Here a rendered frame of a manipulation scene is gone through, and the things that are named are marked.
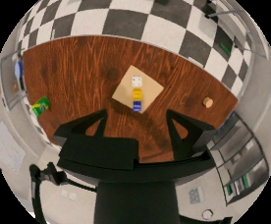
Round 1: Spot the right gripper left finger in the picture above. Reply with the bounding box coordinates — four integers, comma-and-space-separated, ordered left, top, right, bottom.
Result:
57, 108, 108, 137

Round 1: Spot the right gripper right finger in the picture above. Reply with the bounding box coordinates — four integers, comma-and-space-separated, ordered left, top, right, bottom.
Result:
166, 108, 217, 160

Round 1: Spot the small tan cylinder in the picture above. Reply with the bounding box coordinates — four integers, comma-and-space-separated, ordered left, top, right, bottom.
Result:
203, 97, 212, 107

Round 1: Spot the yellow die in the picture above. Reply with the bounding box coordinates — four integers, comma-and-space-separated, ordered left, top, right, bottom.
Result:
133, 88, 142, 100

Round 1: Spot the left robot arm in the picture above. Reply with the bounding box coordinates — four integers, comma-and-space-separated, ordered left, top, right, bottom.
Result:
29, 164, 52, 224

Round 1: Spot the tan mat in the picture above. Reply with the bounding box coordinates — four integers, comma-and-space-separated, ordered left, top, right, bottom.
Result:
112, 66, 163, 114

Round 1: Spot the blue die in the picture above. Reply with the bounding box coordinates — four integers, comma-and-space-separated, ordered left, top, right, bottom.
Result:
133, 101, 141, 111

